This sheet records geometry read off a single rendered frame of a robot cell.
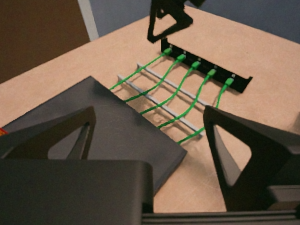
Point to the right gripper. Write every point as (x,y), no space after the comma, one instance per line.
(174,8)

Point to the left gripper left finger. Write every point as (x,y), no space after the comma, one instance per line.
(35,141)

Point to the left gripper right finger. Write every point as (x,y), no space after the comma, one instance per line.
(274,161)

